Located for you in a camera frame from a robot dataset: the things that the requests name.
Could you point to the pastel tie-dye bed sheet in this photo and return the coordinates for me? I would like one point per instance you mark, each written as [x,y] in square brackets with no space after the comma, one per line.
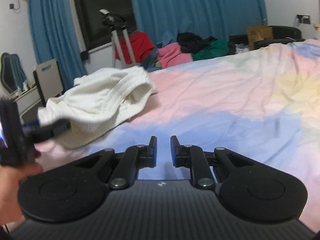
[263,104]

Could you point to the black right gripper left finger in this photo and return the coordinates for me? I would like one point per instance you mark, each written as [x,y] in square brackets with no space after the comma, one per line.
[120,170]

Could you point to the white knit zip jacket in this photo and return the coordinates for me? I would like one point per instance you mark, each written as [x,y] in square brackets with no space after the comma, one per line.
[97,103]

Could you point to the pink garment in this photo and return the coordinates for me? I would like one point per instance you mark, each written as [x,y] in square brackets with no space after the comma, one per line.
[171,55]

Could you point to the white dresser desk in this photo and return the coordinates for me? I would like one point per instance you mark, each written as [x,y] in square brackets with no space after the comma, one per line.
[28,103]

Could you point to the green garment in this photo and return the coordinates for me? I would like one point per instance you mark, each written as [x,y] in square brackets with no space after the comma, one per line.
[215,49]

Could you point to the black garment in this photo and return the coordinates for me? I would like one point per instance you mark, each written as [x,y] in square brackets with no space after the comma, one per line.
[192,44]

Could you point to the person's left hand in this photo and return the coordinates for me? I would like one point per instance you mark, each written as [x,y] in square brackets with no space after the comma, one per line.
[10,183]

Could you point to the black framed mirror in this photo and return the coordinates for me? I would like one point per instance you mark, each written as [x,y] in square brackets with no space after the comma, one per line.
[13,76]

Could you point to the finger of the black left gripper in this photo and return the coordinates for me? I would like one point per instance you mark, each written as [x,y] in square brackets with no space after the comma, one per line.
[37,133]

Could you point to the blue curtain right panel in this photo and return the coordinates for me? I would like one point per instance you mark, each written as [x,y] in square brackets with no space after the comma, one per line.
[163,20]

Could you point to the blue curtain panel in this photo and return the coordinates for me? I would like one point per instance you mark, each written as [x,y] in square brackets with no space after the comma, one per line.
[53,36]
[163,20]

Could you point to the white folding chair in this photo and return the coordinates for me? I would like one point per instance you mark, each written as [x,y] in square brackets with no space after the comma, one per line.
[48,80]

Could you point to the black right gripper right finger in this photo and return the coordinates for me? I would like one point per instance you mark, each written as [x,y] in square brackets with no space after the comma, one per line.
[206,168]

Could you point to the blue curtain left panel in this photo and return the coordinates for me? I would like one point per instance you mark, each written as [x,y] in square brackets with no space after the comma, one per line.
[53,36]

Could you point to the wall power socket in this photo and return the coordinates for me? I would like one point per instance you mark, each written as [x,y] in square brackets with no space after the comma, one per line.
[303,19]

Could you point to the red garment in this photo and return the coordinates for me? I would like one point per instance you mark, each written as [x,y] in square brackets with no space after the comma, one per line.
[141,46]

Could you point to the black armchair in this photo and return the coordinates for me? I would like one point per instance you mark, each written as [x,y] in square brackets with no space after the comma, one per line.
[281,34]

